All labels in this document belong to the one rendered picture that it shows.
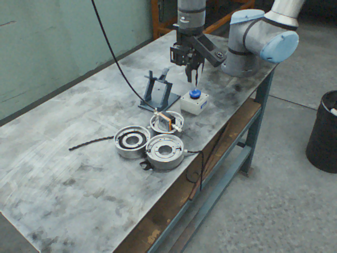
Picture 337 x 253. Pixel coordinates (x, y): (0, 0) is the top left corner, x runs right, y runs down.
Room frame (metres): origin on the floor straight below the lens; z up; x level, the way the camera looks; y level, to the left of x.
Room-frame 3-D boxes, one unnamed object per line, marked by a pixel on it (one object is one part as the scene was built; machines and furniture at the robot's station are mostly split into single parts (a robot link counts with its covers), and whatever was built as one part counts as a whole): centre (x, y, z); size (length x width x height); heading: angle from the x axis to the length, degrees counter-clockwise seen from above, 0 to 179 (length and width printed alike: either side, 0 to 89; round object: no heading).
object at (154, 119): (0.63, -0.01, 0.82); 0.10 x 0.10 x 0.04
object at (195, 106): (0.75, -0.11, 0.82); 0.08 x 0.07 x 0.05; 141
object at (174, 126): (0.60, -0.02, 0.85); 0.17 x 0.02 x 0.04; 39
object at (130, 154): (0.56, 0.10, 0.82); 0.10 x 0.10 x 0.04
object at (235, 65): (1.00, -0.32, 0.85); 0.15 x 0.15 x 0.10
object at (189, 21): (0.75, -0.09, 1.10); 0.08 x 0.08 x 0.05
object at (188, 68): (0.73, -0.09, 0.96); 0.05 x 0.02 x 0.09; 141
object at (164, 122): (0.61, 0.00, 0.85); 0.05 x 0.02 x 0.04; 39
